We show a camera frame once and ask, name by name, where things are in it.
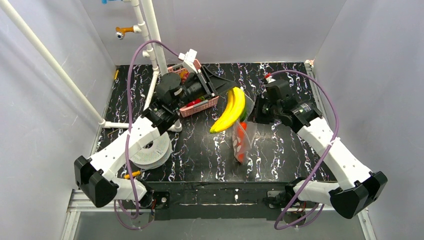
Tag red toy pepper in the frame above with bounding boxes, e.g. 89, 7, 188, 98
186, 98, 203, 108

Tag orange toy carrot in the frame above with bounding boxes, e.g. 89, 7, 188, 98
232, 109, 247, 164

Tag yellow toy bananas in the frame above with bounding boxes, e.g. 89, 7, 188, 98
209, 87, 246, 134

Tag clear polka dot zip bag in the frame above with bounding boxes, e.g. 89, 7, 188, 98
232, 95, 257, 164

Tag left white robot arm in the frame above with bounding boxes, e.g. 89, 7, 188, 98
73, 65, 238, 208

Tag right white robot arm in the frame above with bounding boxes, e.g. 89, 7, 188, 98
248, 80, 388, 219

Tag pink plastic basket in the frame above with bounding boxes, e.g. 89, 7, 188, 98
167, 63, 220, 118

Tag orange toy faucet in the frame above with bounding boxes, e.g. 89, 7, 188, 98
115, 26, 134, 40

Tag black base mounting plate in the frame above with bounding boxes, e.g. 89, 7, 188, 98
140, 181, 286, 221

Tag blue toy faucet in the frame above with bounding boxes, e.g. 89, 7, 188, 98
101, 0, 122, 4

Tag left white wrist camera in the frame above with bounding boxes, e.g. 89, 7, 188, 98
178, 49, 201, 74

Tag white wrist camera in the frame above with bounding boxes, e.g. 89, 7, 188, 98
263, 73, 276, 85
178, 49, 201, 74

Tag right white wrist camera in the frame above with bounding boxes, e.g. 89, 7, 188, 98
263, 73, 276, 85

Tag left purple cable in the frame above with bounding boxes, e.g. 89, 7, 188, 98
113, 40, 181, 231

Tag purple cable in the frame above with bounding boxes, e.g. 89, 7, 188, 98
113, 40, 181, 231
269, 69, 340, 231

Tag white PVC pipe frame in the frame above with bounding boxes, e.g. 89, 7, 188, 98
0, 0, 184, 133

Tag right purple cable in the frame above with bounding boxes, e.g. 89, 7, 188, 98
269, 69, 340, 231

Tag orange handled screwdriver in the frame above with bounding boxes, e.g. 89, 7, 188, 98
124, 170, 142, 179

